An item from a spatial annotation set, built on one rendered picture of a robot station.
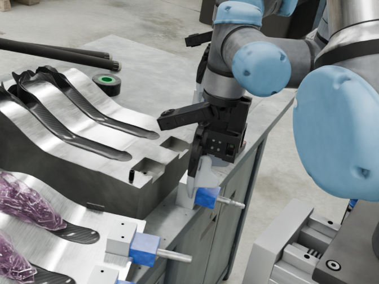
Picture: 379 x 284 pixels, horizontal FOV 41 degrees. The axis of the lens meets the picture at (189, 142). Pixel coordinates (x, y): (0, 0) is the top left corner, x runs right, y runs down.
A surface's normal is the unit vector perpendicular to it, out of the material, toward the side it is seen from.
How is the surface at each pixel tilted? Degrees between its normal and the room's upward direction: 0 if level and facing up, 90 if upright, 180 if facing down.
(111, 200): 90
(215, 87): 91
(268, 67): 90
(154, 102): 0
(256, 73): 90
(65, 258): 0
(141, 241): 0
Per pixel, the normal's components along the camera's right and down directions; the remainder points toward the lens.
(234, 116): -0.30, 0.42
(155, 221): 0.16, -0.86
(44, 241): 0.54, -0.70
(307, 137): -0.95, 0.11
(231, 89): 0.18, 0.51
